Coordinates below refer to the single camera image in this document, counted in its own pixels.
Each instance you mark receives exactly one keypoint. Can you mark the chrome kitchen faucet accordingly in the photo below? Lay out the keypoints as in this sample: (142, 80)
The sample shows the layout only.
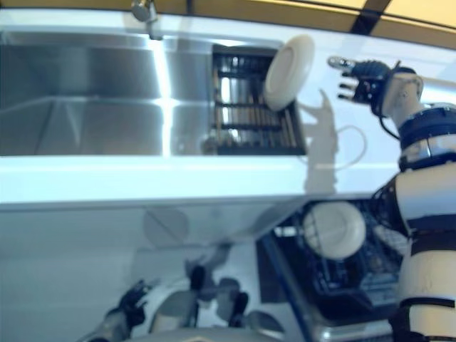
(144, 14)

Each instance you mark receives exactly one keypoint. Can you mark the white cabinet door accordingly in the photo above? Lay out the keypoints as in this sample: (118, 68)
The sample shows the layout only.
(71, 267)

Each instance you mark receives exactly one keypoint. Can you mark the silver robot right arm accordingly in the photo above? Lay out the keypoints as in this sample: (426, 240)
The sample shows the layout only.
(427, 199)

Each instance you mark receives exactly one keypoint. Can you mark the black sink drying rack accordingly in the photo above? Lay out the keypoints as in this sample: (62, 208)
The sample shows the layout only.
(249, 121)

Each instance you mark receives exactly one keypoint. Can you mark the black window frame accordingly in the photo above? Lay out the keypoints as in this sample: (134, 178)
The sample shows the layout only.
(363, 18)

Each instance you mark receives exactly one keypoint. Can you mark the stainless steel sink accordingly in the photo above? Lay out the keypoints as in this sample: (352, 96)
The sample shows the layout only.
(89, 99)

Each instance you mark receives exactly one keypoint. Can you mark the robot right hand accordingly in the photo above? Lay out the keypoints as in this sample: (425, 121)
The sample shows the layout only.
(370, 71)

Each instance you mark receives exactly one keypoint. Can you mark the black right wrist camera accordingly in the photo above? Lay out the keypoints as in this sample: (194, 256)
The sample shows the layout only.
(370, 92)

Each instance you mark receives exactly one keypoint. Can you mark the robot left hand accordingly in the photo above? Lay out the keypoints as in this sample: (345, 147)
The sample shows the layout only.
(135, 303)

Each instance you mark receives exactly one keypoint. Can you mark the cream ceramic plate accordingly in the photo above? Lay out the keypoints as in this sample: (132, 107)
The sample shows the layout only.
(338, 231)
(288, 75)

